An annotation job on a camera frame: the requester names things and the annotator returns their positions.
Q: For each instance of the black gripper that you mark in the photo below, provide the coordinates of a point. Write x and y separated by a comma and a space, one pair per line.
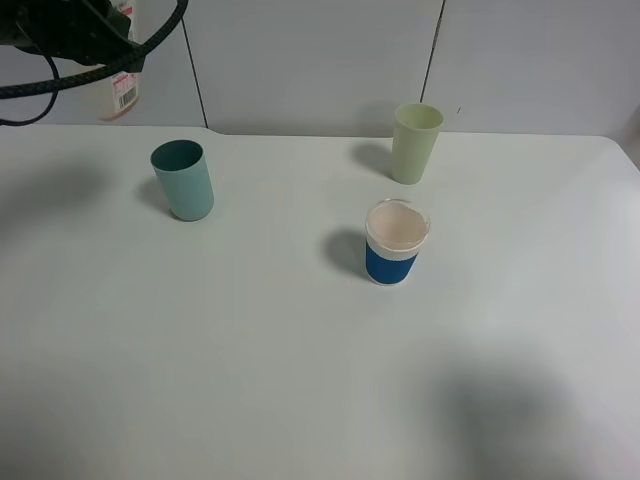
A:
89, 33

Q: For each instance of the clear plastic drink bottle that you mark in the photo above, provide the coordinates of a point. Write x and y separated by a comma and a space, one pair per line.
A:
120, 92

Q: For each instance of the teal plastic cup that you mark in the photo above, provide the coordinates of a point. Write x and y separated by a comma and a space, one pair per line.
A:
181, 169

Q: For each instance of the light green plastic cup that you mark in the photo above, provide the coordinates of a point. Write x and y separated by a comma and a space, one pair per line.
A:
416, 130

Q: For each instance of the blue sleeved white cup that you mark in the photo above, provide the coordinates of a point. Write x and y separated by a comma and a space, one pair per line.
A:
395, 233

